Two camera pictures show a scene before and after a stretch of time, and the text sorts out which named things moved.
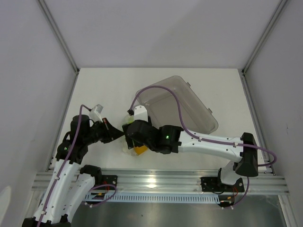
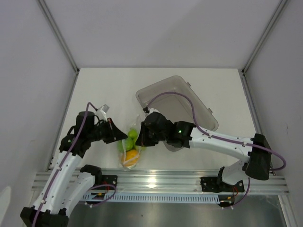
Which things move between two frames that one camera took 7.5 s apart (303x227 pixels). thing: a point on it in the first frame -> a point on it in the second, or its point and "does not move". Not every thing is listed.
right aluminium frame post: [243, 72] does not move
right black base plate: [215, 184] does not move
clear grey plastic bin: [162, 108] does not move
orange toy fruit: [139, 150] -> [130, 158]
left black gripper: [111, 132] does not move
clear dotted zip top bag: [128, 119] -> [129, 152]
